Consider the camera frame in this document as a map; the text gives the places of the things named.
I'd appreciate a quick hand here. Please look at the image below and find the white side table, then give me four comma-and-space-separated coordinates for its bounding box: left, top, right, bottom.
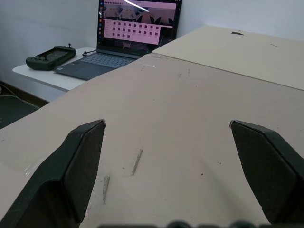
12, 47, 97, 92

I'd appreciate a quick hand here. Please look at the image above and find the beige adjoining table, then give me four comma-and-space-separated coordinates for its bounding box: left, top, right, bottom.
151, 25, 304, 92

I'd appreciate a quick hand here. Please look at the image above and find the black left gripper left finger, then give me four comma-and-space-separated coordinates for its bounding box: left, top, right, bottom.
0, 119, 106, 228

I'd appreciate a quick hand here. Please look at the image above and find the dark green handheld controller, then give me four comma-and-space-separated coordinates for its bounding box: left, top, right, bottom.
25, 43, 77, 71

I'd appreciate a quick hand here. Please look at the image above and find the open grey laptop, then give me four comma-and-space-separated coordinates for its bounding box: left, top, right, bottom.
53, 0, 183, 81

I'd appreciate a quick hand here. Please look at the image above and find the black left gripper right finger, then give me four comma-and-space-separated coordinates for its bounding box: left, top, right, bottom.
229, 120, 304, 225

